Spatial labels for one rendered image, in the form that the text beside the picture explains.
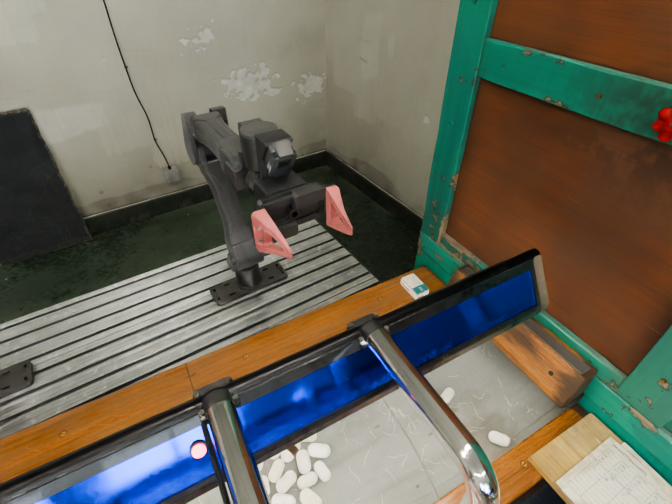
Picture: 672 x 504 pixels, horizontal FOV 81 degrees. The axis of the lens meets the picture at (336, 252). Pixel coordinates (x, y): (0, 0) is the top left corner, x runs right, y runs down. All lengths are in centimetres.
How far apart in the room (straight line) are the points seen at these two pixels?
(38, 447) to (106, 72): 189
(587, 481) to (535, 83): 59
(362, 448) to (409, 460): 8
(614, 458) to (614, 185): 42
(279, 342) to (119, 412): 30
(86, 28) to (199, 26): 52
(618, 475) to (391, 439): 34
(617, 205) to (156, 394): 79
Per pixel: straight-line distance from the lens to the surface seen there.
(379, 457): 73
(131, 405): 82
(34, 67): 240
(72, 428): 84
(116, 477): 38
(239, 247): 95
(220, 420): 33
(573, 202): 70
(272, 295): 104
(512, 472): 74
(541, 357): 78
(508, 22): 74
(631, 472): 81
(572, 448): 78
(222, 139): 79
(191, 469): 38
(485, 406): 81
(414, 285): 90
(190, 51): 247
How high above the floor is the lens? 141
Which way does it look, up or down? 40 degrees down
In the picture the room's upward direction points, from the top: straight up
